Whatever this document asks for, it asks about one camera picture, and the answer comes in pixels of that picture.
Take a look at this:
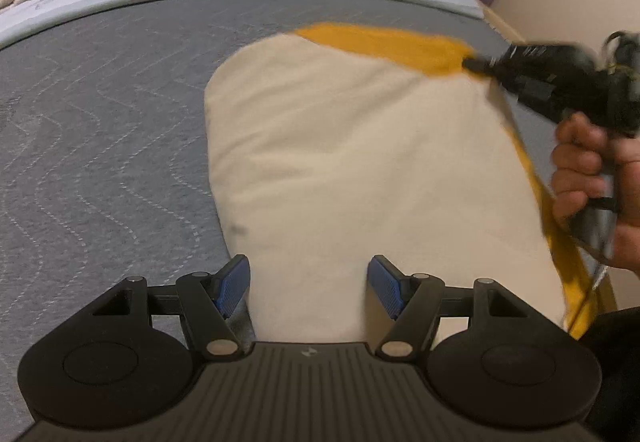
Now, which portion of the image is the beige and mustard hooded jacket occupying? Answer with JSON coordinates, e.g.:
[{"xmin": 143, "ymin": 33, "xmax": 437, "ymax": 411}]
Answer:
[{"xmin": 204, "ymin": 24, "xmax": 615, "ymax": 344}]

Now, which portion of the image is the person's right hand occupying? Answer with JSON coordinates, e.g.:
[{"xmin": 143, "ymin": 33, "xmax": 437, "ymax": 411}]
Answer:
[{"xmin": 551, "ymin": 113, "xmax": 640, "ymax": 273}]

